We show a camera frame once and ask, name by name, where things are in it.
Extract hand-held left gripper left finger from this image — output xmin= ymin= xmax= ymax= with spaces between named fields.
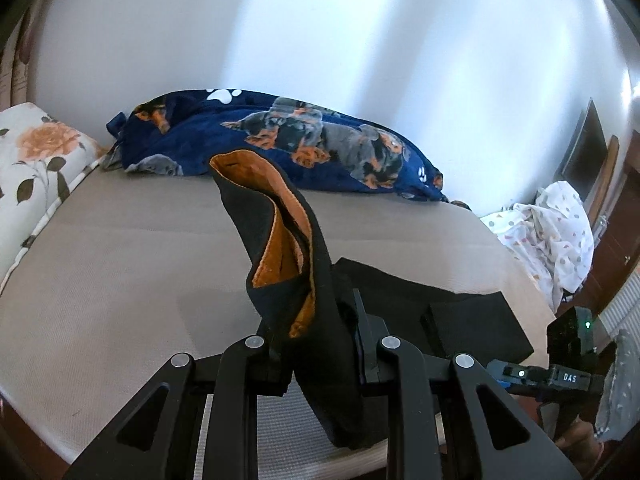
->
xmin=64 ymin=335 xmax=293 ymax=480

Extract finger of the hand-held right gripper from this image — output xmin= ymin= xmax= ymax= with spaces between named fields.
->
xmin=486 ymin=359 xmax=552 ymax=397

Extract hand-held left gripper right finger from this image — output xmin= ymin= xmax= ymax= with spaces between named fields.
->
xmin=345 ymin=289 xmax=583 ymax=480

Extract black pants with orange lining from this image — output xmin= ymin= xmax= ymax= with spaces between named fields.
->
xmin=207 ymin=150 xmax=535 ymax=451

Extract person's right hand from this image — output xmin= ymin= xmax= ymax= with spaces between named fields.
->
xmin=554 ymin=417 xmax=607 ymax=468

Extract white radiator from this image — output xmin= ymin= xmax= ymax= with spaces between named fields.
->
xmin=597 ymin=270 xmax=640 ymax=346

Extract white dotted cloth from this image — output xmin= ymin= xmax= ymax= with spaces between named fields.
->
xmin=480 ymin=180 xmax=596 ymax=311

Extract brown wooden furniture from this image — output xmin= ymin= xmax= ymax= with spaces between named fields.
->
xmin=565 ymin=130 xmax=640 ymax=311

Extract beige bed mattress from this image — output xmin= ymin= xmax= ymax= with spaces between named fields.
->
xmin=0 ymin=162 xmax=558 ymax=480

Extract blue dog-print blanket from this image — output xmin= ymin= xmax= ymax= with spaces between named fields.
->
xmin=105 ymin=89 xmax=451 ymax=204

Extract dark framed panel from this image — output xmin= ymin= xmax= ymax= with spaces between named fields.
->
xmin=559 ymin=99 xmax=621 ymax=221

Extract white floral pillow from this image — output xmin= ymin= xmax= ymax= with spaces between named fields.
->
xmin=0 ymin=102 xmax=108 ymax=291

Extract beige striped curtain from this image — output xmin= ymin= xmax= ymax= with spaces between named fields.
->
xmin=0 ymin=10 xmax=33 ymax=111

